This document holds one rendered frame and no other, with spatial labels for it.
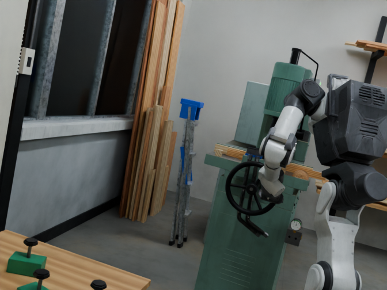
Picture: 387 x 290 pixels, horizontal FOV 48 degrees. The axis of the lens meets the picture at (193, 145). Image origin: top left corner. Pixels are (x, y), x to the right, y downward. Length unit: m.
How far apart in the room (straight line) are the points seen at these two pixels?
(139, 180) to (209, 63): 1.86
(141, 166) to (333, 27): 2.59
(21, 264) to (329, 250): 1.16
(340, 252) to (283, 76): 1.09
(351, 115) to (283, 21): 3.34
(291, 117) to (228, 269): 1.15
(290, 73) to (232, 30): 2.63
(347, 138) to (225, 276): 1.22
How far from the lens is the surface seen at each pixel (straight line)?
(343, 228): 1.90
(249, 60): 5.03
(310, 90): 1.87
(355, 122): 1.83
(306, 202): 5.07
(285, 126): 1.77
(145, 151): 3.82
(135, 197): 3.88
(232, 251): 2.60
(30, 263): 1.59
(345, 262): 1.90
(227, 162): 2.51
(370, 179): 1.75
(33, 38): 2.43
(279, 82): 2.54
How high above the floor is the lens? 1.25
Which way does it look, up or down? 7 degrees down
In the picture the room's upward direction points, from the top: 12 degrees clockwise
